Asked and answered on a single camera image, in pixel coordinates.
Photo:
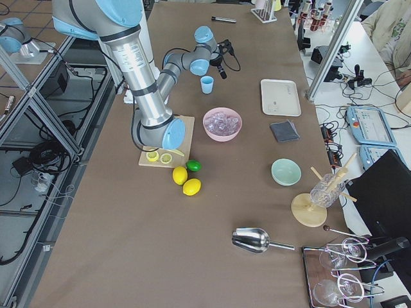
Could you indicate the steel muddler black tip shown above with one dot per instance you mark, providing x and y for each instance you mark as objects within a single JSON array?
[{"x": 223, "y": 19}]

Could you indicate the lemon half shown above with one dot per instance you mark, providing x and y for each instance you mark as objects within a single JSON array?
[{"x": 152, "y": 156}]

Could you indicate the black monitor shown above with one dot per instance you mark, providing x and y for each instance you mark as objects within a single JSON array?
[{"x": 383, "y": 197}]

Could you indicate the yellow plastic knife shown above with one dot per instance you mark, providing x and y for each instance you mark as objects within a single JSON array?
[{"x": 178, "y": 152}]

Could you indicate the green lime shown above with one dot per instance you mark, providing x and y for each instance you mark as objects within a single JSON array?
[{"x": 193, "y": 165}]

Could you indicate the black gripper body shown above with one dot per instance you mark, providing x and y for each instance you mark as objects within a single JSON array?
[{"x": 218, "y": 61}]

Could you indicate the yellow lemon outer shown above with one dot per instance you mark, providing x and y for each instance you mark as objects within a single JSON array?
[{"x": 191, "y": 187}]

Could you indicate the wine glass rack tray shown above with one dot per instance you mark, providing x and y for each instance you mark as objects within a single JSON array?
[{"x": 332, "y": 273}]

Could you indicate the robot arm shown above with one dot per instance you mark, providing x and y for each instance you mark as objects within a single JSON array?
[
  {"x": 16, "y": 39},
  {"x": 117, "y": 24}
]

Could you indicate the cream rabbit tray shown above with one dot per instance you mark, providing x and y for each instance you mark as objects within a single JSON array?
[{"x": 280, "y": 98}]

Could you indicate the bamboo cutting board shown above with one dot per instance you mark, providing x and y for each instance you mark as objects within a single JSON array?
[{"x": 177, "y": 159}]

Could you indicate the yellow lemon inner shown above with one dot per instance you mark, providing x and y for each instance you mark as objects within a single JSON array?
[{"x": 180, "y": 175}]

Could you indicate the white cup rack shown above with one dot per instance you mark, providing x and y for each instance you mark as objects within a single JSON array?
[{"x": 264, "y": 10}]

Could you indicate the grey folded cloth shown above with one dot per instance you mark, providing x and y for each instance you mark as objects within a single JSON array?
[{"x": 284, "y": 131}]

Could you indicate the pile of clear ice cubes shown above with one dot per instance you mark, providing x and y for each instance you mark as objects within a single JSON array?
[{"x": 221, "y": 124}]

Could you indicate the wooden cup stand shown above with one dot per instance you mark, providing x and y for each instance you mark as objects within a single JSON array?
[{"x": 310, "y": 209}]

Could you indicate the steel ice scoop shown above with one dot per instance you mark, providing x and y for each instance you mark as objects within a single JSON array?
[{"x": 256, "y": 240}]

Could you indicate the pink bowl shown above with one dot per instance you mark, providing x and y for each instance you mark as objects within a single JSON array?
[{"x": 228, "y": 111}]

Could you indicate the light blue cup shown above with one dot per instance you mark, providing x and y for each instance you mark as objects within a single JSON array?
[{"x": 207, "y": 83}]

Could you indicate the person in beige jacket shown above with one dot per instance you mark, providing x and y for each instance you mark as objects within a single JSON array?
[{"x": 389, "y": 30}]

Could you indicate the clear glass on stand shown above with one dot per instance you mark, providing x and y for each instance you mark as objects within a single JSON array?
[{"x": 325, "y": 192}]

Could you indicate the aluminium frame post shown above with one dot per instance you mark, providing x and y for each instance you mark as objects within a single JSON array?
[{"x": 334, "y": 45}]

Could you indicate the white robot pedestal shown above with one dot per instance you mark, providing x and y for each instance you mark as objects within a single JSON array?
[{"x": 144, "y": 38}]

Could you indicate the teach pendant upper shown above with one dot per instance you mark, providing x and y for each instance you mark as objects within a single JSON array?
[{"x": 370, "y": 126}]

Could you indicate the green bowl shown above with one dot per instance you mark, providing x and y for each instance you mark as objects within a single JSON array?
[{"x": 285, "y": 172}]

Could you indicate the teach pendant lower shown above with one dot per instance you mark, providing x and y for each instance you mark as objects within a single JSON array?
[{"x": 369, "y": 154}]

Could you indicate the lemon slice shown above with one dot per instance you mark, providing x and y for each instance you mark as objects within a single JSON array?
[{"x": 166, "y": 158}]

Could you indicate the teach pendant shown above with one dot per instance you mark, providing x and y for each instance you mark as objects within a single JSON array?
[
  {"x": 369, "y": 154},
  {"x": 370, "y": 126}
]

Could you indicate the yellow lemon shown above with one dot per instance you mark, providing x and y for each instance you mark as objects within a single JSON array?
[
  {"x": 180, "y": 175},
  {"x": 191, "y": 187}
]

